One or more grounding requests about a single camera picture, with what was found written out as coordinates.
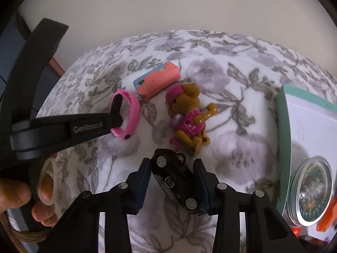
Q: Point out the blue toy knife orange blade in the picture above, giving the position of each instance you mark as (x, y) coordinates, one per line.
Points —
(327, 222)

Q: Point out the small red packet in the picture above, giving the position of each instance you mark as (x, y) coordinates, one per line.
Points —
(295, 232)

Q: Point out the pink fitness band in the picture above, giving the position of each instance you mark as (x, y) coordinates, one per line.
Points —
(133, 113)

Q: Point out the floral blanket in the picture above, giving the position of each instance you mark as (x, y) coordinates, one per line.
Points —
(210, 58)

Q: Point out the teal cardboard box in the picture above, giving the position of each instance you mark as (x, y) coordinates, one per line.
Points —
(310, 126)

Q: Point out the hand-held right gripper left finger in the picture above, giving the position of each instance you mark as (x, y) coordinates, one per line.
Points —
(140, 187)

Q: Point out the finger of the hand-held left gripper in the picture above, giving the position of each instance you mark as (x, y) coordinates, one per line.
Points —
(89, 126)
(34, 66)

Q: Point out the black toy car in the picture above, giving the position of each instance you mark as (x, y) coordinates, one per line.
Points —
(171, 180)

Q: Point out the person's left hand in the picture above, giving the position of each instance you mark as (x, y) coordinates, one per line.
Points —
(14, 195)

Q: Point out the round tin with clear lid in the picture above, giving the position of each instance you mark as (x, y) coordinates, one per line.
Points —
(310, 189)

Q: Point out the beige tape roll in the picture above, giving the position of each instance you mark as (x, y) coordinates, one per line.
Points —
(48, 164)

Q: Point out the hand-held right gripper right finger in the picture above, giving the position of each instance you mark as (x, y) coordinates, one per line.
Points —
(202, 189)

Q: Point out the brown pup toy figure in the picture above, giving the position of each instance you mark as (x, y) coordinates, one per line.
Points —
(187, 121)

